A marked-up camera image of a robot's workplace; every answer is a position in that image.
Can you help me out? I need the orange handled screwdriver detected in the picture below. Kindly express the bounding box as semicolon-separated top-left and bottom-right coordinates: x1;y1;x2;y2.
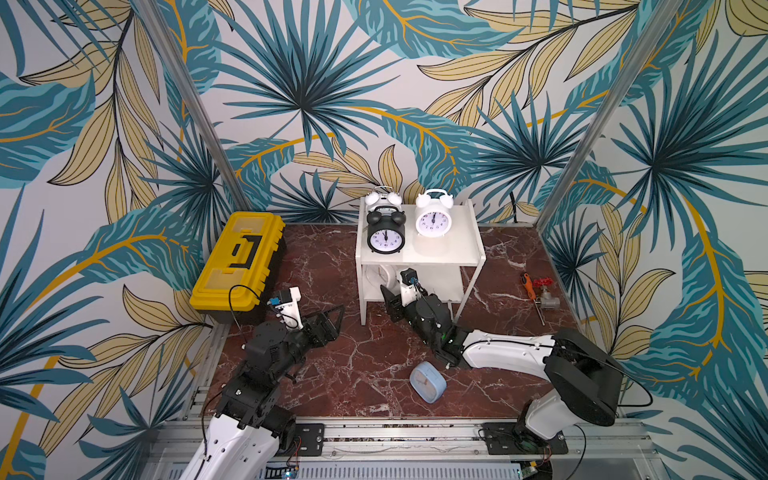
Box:
521;272;545;325

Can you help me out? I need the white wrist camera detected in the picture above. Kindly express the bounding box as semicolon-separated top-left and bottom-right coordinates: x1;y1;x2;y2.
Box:
267;287;303;330
399;268;423;307

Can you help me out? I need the black twin-bell alarm clock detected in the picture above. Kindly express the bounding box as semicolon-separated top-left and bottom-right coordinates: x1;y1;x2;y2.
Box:
366;206;406;255

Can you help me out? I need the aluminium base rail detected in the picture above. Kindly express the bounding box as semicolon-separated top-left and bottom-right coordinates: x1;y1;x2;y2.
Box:
139;417;669;479

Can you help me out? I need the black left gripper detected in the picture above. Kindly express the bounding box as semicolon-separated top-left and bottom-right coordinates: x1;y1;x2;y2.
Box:
272;303;346;382

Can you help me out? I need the white metal twin-bell clock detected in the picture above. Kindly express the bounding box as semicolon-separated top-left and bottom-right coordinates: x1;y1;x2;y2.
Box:
364;190;403;212

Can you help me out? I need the blue square alarm clock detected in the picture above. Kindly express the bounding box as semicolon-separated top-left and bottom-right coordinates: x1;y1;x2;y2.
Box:
409;361;447;404

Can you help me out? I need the white square alarm clock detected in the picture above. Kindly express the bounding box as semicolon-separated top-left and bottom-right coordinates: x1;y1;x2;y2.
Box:
363;264;397;295

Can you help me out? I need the metal valve red handle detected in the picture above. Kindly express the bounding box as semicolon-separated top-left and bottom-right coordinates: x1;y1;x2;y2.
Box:
534;277;560;310

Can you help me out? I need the white plastic twin-bell clock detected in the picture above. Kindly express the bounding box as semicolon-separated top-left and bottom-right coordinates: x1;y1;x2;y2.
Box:
415;188;454;238

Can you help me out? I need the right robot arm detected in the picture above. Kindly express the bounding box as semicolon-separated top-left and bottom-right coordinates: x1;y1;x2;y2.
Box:
380;285;624;441

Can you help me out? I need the yellow black toolbox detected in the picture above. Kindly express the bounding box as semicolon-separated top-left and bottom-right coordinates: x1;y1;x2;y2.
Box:
190;212;287;325

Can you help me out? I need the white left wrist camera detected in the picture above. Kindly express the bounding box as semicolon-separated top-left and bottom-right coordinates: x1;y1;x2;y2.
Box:
267;287;303;330

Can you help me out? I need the white two-tier shelf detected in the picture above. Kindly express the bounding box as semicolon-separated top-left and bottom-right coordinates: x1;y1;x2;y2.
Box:
355;201;486;325

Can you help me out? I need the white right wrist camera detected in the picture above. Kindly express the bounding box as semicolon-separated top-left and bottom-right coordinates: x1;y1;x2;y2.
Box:
399;268;423;307

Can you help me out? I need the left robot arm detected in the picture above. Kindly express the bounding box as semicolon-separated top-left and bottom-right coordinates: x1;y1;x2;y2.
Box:
181;305;345;479

